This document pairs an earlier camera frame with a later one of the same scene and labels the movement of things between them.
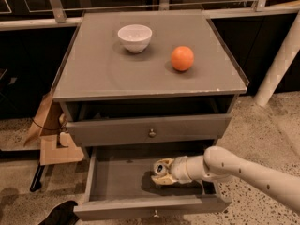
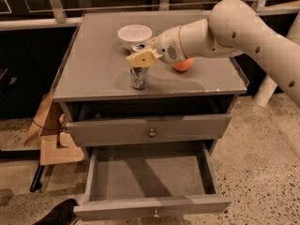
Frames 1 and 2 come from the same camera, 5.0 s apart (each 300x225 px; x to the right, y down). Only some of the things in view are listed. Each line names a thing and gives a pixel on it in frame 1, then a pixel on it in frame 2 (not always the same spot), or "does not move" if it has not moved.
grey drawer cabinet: [147, 80] does not move
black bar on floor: [37, 182] does not move
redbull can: [160, 169] → [140, 76]
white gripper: [178, 169] → [168, 46]
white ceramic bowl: [135, 37] does not move
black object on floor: [63, 215] does not move
